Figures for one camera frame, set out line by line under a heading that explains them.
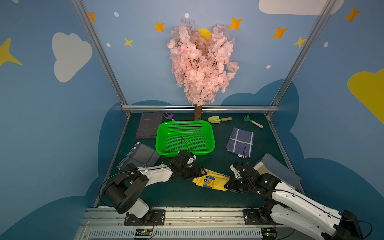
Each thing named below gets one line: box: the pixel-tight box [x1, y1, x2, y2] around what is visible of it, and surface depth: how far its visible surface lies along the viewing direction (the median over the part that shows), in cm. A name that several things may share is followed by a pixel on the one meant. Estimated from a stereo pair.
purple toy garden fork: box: [162, 110, 175, 122], surface depth 122 cm
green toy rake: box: [243, 113, 264, 129], surface depth 121 cm
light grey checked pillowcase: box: [117, 141, 161, 171], surface depth 98 cm
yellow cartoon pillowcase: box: [192, 168, 230, 191], surface depth 85 cm
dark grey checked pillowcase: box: [135, 112, 163, 139], surface depth 116 cm
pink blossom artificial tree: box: [167, 18, 240, 106], surface depth 73 cm
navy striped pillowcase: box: [225, 127, 255, 159], surface depth 106 cm
